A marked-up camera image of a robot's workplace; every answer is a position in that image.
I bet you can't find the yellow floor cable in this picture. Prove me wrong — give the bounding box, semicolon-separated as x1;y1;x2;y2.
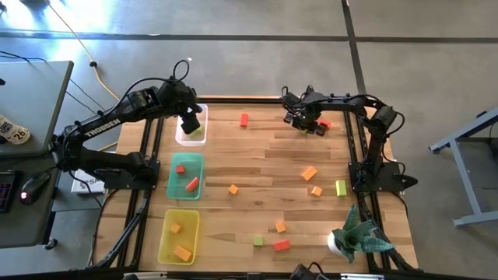
43;0;121;101

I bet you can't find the white printed box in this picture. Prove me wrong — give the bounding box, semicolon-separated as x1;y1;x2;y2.
70;169;108;194

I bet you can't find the grey metal stand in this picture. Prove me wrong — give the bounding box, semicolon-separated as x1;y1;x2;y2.
429;105;498;229

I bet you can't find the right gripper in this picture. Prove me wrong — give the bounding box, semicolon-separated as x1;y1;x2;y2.
283;105;328;138

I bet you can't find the teal plastic bin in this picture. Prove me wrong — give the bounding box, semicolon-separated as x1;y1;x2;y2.
166;152;205;201

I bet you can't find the green snake plant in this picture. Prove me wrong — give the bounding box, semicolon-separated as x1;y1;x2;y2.
331;203;396;264

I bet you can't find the long orange block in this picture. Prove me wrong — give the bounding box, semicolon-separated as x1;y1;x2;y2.
300;166;319;182

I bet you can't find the black keyboard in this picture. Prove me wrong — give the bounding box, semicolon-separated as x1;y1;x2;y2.
0;170;19;214

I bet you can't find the black aluminium table frame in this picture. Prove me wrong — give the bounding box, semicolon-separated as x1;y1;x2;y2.
87;95;419;280

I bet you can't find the black floor cable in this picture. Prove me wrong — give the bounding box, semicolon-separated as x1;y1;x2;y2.
0;49;107;113
65;90;98;116

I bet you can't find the yellow plastic bin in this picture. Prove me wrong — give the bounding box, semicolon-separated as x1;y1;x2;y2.
157;208;201;266

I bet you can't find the dark desk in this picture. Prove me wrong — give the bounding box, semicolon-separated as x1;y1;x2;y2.
0;153;65;250

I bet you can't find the clear plastic bin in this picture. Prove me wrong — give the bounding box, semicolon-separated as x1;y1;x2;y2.
174;103;209;148

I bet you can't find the white plant pot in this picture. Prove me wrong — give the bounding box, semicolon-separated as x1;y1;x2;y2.
327;231;343;257

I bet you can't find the grey desk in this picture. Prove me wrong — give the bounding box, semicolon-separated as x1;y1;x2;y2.
0;60;75;159

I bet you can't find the black computer mouse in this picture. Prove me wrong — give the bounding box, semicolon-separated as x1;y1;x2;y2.
19;170;51;206

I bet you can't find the white printed item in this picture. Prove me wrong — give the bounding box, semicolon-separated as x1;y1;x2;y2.
0;114;31;145

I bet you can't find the large orange rectangular block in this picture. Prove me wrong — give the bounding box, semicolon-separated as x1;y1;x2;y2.
173;245;193;263

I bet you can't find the black device with cable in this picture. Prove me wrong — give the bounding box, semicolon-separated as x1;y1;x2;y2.
289;262;330;280

